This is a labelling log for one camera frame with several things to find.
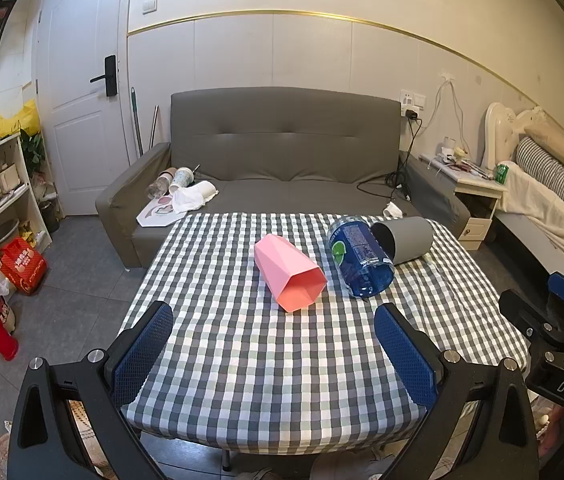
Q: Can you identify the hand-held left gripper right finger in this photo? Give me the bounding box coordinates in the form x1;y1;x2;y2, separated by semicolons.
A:
373;303;541;480

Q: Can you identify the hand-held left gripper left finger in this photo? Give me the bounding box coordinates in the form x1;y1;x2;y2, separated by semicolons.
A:
7;301;175;480

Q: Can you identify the pink faceted cup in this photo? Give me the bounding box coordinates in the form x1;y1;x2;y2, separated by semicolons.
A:
254;234;328;314

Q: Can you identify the blue transparent cup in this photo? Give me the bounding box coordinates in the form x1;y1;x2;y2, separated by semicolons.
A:
327;215;396;299

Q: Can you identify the grey cup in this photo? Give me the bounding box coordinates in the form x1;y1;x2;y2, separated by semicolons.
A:
372;216;434;267

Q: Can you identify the clear plastic drink cup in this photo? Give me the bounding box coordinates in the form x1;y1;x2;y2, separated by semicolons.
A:
146;170;176;200

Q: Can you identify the paper cup with straw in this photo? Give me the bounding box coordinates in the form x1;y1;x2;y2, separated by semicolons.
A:
168;163;199;194

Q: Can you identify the grey bed base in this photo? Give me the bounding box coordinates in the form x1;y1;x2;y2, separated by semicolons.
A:
491;209;564;288

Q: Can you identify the bed with striped pillow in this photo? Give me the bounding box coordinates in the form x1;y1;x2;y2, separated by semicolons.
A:
499;160;564;283

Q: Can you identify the grey checkered tablecloth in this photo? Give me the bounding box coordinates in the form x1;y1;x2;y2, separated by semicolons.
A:
119;212;533;444

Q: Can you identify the striped pillow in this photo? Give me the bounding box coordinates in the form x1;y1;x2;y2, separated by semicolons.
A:
514;136;564;227

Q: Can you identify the cream nightstand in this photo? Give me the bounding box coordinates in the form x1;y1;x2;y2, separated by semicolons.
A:
418;152;509;251

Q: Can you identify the pink and white paper bag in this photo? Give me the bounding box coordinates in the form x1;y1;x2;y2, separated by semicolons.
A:
136;196;186;228

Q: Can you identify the white plastic bag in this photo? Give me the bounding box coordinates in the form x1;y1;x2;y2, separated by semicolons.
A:
0;276;17;334

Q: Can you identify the red gift bag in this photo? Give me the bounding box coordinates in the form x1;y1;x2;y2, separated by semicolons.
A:
0;237;48;295

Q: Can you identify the white crumpled bag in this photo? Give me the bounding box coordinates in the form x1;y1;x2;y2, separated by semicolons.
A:
170;186;213;214

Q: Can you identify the black trash bin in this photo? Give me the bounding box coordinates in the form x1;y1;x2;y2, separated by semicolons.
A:
39;199;61;234

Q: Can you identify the white bed headboard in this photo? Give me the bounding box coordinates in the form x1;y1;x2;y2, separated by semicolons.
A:
480;102;549;171

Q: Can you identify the white storage shelf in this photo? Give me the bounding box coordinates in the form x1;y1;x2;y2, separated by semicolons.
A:
0;132;54;267

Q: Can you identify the grey basin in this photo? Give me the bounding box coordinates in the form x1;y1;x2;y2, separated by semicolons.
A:
0;217;21;247

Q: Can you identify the white door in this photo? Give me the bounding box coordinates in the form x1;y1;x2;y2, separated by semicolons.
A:
35;0;136;207

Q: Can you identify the green plant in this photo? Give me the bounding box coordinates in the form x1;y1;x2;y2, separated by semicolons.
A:
19;129;46;172

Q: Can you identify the grey sofa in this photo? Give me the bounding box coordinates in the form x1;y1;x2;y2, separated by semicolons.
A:
95;86;471;269

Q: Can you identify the yellow plastic bag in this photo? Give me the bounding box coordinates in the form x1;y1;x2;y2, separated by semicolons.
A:
0;99;42;139

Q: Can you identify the black cable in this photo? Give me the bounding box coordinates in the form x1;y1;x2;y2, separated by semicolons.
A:
356;117;424;202

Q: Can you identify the white cable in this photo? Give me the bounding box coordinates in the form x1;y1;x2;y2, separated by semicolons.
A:
421;74;469;155

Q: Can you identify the green broom handle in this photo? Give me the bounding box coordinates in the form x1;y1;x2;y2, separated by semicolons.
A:
130;87;144;157

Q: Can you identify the white wall outlet panel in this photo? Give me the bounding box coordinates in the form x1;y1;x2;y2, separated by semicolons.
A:
399;89;427;117

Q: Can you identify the black door lock handle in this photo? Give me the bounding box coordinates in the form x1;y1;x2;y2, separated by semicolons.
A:
90;55;118;96

